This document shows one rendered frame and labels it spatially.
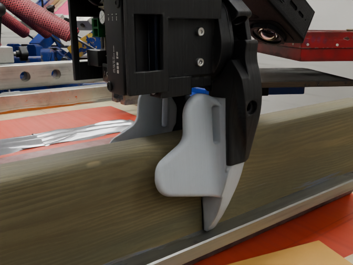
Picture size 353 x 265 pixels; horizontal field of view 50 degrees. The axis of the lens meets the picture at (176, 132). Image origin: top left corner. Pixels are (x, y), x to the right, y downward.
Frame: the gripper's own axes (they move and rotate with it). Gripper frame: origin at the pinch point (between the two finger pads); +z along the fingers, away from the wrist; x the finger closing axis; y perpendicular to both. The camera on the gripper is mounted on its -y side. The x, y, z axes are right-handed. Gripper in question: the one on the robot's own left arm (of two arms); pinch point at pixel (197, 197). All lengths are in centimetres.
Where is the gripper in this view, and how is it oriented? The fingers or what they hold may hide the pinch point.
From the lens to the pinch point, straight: 27.6
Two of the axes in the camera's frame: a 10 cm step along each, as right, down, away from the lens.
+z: 0.0, 9.6, 2.7
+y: -8.1, 1.6, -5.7
